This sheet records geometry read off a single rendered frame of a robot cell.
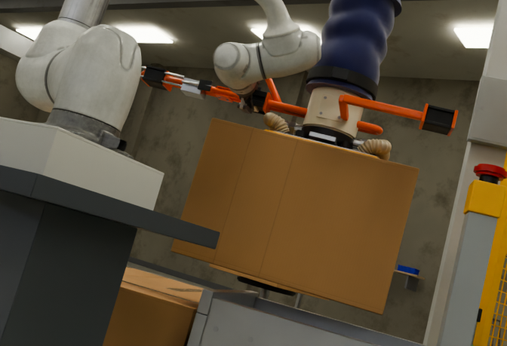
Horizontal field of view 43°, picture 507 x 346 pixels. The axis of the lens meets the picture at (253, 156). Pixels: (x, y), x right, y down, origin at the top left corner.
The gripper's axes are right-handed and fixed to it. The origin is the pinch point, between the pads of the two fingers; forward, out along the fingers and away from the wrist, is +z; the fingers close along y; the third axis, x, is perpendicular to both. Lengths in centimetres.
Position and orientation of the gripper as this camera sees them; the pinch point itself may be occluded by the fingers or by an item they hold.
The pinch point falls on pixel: (254, 101)
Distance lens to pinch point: 206.3
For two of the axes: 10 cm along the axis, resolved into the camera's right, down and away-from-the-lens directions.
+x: 9.5, 2.3, -2.2
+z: 1.7, 2.1, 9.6
